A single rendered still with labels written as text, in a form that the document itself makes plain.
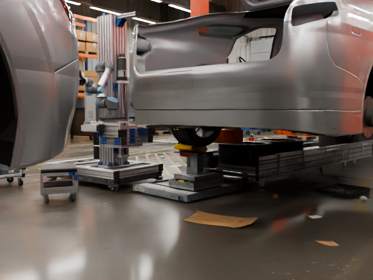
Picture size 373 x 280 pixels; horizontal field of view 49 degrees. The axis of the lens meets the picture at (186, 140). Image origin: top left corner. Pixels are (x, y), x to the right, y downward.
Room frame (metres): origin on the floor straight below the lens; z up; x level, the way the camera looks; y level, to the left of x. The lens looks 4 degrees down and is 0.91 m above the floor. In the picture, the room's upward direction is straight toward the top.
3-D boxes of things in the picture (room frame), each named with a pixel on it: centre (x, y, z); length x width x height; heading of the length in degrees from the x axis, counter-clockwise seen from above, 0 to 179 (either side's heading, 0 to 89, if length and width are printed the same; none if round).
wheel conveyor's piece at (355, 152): (6.95, -2.52, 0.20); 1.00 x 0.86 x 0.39; 137
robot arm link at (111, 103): (4.77, 0.86, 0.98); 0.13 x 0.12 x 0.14; 67
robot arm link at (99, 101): (4.82, 0.98, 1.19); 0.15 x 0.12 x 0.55; 67
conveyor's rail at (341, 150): (5.41, -1.62, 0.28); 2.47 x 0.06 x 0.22; 137
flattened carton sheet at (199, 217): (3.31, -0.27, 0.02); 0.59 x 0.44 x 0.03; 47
